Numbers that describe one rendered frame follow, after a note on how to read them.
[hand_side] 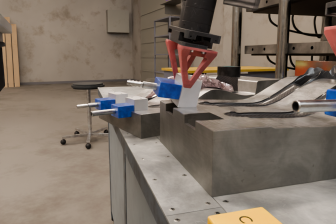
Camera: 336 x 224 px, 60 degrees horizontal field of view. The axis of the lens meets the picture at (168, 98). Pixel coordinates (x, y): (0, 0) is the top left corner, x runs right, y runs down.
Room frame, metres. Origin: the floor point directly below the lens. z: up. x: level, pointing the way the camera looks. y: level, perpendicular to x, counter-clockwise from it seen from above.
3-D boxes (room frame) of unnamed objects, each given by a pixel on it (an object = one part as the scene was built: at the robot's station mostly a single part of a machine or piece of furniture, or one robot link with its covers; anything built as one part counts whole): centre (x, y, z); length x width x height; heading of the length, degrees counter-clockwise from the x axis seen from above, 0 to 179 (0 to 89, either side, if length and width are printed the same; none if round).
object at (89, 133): (3.25, 0.93, 0.33); 0.63 x 0.60 x 0.67; 29
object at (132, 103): (0.67, 0.12, 0.85); 0.13 x 0.05 x 0.05; 124
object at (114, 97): (0.76, 0.18, 0.85); 0.13 x 0.05 x 0.05; 124
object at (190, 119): (0.44, -0.06, 0.87); 0.05 x 0.05 x 0.04; 17
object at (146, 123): (0.87, -0.08, 0.85); 0.50 x 0.26 x 0.11; 124
